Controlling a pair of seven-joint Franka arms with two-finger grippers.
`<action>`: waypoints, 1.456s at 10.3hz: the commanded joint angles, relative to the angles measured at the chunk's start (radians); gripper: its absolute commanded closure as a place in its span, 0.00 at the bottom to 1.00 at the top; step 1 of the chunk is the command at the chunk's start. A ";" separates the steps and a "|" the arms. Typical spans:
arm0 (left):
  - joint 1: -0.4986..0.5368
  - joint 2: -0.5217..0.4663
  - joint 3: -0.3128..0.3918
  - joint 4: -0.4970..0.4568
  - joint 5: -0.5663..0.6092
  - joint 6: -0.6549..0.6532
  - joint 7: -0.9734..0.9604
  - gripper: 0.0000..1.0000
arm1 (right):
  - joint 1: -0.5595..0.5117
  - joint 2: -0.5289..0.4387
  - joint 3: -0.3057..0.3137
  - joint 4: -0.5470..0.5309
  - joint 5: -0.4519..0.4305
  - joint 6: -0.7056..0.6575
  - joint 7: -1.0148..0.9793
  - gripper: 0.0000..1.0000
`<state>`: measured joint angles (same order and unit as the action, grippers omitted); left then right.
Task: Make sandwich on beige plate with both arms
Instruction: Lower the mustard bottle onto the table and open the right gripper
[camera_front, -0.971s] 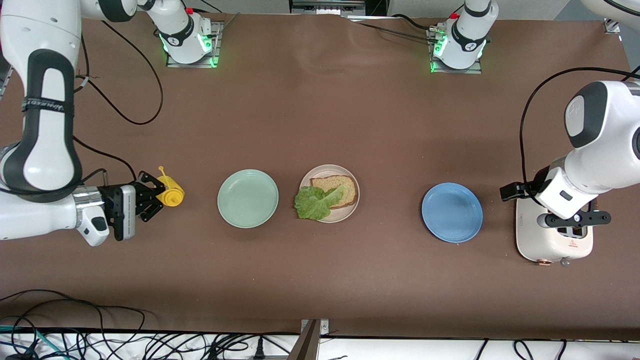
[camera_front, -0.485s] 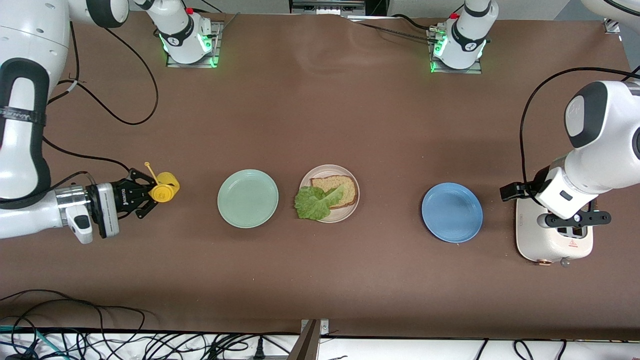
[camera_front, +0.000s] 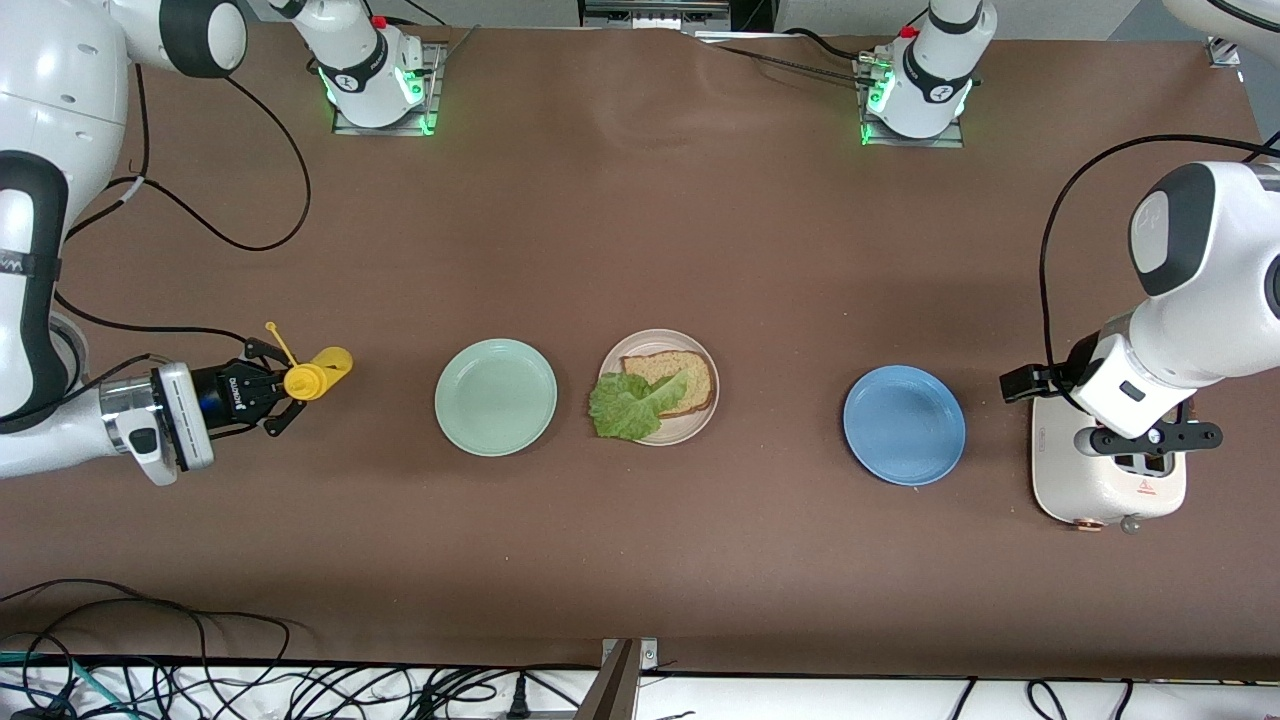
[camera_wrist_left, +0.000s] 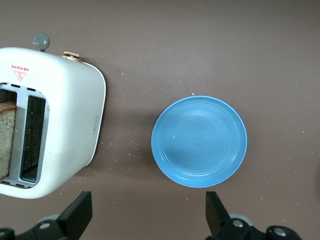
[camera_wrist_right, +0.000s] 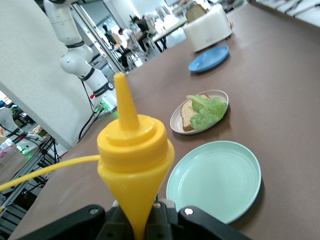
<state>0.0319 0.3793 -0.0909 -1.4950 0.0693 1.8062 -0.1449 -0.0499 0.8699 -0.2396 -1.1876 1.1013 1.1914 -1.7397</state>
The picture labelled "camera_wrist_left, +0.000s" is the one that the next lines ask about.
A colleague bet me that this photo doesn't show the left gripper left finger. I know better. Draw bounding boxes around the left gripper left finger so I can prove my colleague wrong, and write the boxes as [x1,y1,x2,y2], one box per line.
[0,191,93,240]

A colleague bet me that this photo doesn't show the brown bread slice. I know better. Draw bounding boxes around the brown bread slice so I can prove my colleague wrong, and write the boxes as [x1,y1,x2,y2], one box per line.
[0,101,18,181]

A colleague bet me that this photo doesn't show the blue plate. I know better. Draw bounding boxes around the blue plate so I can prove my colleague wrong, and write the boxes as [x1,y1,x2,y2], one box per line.
[151,94,248,189]

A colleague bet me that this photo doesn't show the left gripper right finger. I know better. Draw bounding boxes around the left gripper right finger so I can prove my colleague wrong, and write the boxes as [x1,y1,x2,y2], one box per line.
[205,191,310,240]

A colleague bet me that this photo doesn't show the white toaster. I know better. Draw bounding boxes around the white toaster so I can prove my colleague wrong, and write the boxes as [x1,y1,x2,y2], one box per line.
[0,32,107,200]

